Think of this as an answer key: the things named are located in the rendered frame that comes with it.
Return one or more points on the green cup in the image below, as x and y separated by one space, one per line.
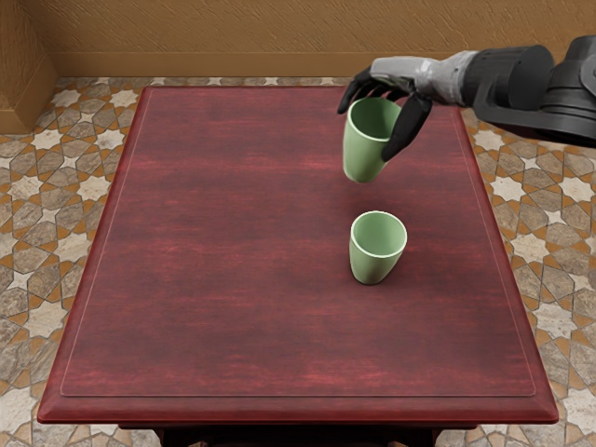
372 258
363 149

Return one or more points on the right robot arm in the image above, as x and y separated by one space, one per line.
526 88

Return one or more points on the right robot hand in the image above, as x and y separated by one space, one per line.
410 74

